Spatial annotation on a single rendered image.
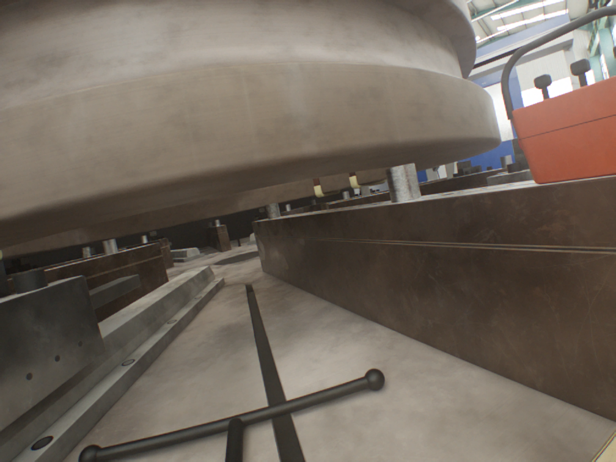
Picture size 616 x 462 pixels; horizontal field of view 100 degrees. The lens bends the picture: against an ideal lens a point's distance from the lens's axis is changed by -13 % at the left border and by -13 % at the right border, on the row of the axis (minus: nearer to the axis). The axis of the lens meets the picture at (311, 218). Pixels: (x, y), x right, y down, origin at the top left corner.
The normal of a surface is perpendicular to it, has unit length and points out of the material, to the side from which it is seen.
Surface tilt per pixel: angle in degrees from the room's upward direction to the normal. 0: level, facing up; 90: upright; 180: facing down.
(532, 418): 0
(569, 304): 90
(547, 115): 97
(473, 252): 90
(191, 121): 90
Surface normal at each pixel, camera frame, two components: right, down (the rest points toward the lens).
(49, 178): 0.11, 0.03
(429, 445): -0.21, -0.98
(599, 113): -0.85, 0.33
